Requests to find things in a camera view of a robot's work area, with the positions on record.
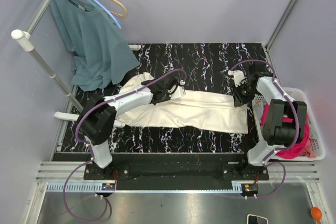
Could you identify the orange maraca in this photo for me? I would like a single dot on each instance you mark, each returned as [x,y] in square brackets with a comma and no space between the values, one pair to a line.
[316,214]

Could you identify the aluminium corner frame post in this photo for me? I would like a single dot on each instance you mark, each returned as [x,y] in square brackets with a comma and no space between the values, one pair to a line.
[288,10]

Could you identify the white laundry basket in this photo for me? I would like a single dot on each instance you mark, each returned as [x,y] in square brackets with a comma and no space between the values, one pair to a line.
[316,142]

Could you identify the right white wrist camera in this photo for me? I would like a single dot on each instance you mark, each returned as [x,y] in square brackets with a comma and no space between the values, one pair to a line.
[237,76]

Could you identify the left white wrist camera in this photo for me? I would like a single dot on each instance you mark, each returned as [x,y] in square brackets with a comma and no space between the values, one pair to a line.
[177,91]

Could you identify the white cable duct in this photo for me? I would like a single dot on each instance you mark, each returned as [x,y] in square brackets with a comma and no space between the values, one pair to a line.
[78,187]

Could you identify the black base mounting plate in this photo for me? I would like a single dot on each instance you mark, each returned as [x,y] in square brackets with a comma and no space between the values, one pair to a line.
[203,171]

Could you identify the white t shirt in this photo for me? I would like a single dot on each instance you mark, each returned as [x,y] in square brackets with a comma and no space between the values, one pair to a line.
[202,110]

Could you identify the pink t shirt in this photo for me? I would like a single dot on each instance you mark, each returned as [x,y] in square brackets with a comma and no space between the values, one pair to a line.
[300,149]

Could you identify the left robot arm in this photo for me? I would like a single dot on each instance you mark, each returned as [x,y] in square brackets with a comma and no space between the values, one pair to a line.
[98,117]

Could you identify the smartphone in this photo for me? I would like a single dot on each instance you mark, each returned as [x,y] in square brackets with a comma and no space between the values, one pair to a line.
[254,219]

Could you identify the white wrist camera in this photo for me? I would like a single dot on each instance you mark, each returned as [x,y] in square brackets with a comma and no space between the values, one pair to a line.
[177,91]
[237,76]

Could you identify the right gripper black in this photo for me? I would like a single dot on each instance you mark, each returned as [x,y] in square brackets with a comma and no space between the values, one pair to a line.
[239,100]

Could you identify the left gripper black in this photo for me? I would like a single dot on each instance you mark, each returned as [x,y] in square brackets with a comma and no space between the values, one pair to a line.
[167,97]

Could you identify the teal t shirt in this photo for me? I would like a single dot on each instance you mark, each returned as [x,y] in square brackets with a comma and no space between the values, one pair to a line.
[101,54]

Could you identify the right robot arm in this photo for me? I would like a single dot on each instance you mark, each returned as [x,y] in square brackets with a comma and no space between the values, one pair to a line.
[284,125]

